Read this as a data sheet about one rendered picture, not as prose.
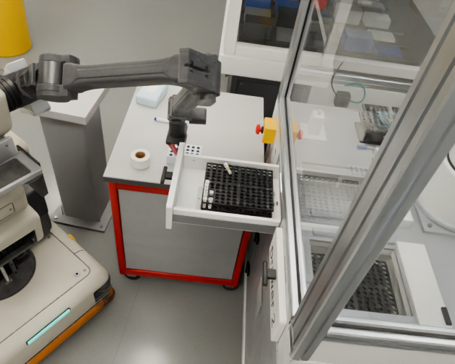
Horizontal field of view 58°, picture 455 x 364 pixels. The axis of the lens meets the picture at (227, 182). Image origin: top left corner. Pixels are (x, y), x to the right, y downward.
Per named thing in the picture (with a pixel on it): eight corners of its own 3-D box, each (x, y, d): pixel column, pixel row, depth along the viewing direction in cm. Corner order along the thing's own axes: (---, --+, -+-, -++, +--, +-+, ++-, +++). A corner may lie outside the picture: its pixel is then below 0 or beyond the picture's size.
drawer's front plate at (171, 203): (165, 229, 126) (165, 206, 118) (178, 164, 146) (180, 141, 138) (171, 230, 126) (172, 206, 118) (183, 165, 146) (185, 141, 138)
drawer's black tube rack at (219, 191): (199, 215, 129) (201, 201, 125) (205, 175, 141) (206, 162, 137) (269, 223, 130) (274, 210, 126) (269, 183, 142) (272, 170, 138)
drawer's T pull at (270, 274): (262, 287, 107) (263, 284, 106) (262, 262, 112) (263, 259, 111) (276, 288, 107) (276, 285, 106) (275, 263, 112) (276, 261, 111)
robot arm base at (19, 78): (39, 62, 111) (-4, 79, 104) (50, 55, 105) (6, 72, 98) (55, 92, 114) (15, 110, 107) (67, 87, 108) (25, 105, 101)
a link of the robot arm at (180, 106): (199, 50, 93) (197, 98, 92) (223, 54, 94) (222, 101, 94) (167, 94, 134) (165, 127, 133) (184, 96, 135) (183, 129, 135)
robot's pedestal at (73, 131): (50, 222, 221) (14, 105, 167) (73, 183, 242) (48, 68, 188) (104, 232, 220) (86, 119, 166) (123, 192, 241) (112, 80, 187)
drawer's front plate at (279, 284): (270, 341, 105) (279, 323, 98) (269, 248, 126) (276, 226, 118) (277, 342, 106) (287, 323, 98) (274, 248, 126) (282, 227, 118)
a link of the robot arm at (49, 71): (26, 66, 103) (24, 87, 102) (40, 57, 95) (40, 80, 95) (63, 74, 109) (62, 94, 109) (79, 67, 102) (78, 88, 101)
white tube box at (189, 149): (166, 164, 154) (166, 156, 151) (170, 149, 160) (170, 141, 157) (198, 167, 154) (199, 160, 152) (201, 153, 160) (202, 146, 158)
